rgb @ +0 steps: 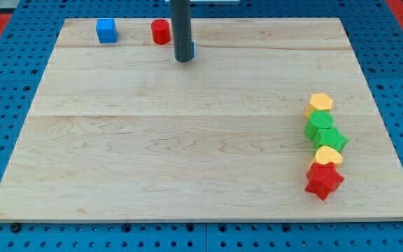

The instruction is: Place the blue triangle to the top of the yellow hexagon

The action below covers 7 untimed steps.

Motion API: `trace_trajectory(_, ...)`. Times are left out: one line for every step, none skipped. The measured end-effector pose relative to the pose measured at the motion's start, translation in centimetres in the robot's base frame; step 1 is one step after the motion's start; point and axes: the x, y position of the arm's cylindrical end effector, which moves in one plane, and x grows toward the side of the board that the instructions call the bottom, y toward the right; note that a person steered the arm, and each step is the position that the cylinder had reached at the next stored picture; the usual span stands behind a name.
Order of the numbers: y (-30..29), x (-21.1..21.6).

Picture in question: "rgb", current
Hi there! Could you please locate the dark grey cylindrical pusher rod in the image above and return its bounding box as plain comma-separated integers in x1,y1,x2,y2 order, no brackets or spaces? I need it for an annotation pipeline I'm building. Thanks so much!
169,0,193,62

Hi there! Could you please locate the red star block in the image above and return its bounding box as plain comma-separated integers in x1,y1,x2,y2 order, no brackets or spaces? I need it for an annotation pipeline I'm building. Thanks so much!
305,162,344,201

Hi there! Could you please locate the light wooden board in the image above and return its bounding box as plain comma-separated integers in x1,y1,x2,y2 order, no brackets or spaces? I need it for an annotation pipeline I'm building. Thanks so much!
0,18,403,223

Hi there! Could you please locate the green star block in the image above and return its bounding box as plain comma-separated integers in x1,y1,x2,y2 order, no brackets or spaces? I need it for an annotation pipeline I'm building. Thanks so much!
312,127,348,153

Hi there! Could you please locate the blue cube block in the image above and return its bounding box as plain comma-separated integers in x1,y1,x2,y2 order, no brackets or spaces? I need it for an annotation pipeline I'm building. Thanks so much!
96,18,118,43

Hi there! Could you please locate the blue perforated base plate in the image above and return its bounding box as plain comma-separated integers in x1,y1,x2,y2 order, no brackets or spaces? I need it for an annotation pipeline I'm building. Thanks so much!
0,0,403,251

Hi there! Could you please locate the yellow heart block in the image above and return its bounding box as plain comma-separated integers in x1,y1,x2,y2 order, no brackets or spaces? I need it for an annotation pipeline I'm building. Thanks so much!
313,146,343,167

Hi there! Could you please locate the blue triangle block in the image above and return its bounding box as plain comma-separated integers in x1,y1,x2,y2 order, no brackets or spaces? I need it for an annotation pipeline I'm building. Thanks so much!
191,41,195,58

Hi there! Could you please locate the red cylinder block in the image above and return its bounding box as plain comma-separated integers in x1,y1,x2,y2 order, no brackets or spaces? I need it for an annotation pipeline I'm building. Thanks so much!
151,19,171,45

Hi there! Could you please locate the green cylinder block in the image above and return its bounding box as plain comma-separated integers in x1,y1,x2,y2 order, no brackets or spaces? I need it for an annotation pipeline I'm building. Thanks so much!
304,111,334,140

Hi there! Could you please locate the yellow hexagon block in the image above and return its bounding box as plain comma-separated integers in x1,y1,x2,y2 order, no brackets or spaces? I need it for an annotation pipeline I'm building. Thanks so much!
304,93,334,118

